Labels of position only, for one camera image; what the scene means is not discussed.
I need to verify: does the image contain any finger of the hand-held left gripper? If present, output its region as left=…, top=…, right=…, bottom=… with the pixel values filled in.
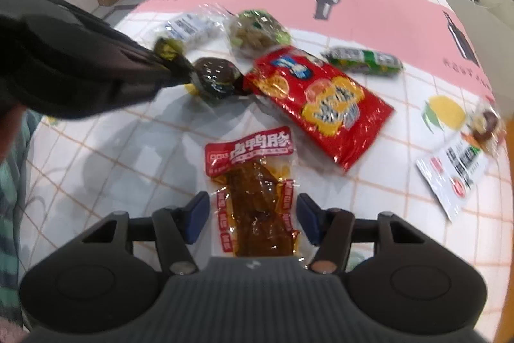
left=138, top=41, right=195, bottom=91

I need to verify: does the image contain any small brown snack packet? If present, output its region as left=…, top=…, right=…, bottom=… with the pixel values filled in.
left=462, top=98, right=509, bottom=159

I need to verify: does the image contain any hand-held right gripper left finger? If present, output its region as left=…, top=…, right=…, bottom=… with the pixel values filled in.
left=82, top=191, right=211, bottom=275

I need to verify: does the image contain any clear bag of green-brown snack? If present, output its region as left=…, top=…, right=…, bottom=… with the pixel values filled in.
left=225, top=9, right=292, bottom=58

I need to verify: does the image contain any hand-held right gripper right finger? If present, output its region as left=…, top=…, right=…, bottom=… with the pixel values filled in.
left=296, top=194, right=420, bottom=273

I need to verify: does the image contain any white and blue snack packet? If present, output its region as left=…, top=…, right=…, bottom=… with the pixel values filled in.
left=163, top=3, right=226, bottom=48

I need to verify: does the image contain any person's left forearm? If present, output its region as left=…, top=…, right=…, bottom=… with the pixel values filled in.
left=0, top=104, right=25, bottom=163

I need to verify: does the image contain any red clear duck snack packet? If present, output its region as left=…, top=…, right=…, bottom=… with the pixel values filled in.
left=204, top=132, right=312, bottom=259

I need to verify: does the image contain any dark braised egg packet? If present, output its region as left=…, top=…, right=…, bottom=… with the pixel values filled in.
left=154, top=37, right=246, bottom=104

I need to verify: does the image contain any red snack bag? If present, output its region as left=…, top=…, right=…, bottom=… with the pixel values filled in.
left=243, top=46, right=396, bottom=173

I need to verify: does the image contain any green sausage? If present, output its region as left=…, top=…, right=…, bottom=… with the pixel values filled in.
left=321, top=45, right=404, bottom=76

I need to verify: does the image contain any person's striped green clothing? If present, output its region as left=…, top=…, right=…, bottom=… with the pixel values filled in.
left=0, top=114, right=45, bottom=328

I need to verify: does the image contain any white breadstick snack packet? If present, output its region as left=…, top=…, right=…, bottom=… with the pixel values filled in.
left=415, top=138, right=492, bottom=223

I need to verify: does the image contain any pink and white printed tablecloth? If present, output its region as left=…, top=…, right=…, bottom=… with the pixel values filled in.
left=24, top=0, right=512, bottom=333

